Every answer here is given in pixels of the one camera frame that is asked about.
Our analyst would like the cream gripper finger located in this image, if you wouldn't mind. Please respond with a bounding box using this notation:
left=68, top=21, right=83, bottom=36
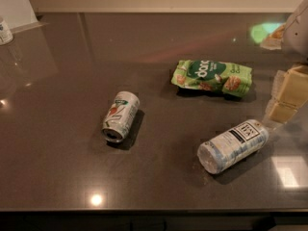
left=265, top=99, right=297, bottom=123
left=271, top=64, right=308, bottom=108

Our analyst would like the green snack bag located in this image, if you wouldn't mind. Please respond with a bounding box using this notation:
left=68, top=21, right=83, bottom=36
left=171, top=60, right=252, bottom=98

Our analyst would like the silver 7up can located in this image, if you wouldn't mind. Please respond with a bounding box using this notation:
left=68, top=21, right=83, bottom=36
left=102, top=91, right=140, bottom=143

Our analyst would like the clear plastic water bottle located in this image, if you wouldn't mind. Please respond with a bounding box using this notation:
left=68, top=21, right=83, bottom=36
left=197, top=119, right=270, bottom=174

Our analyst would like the white container at left edge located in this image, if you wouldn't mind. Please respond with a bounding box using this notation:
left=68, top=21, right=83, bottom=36
left=0, top=16, right=13, bottom=45

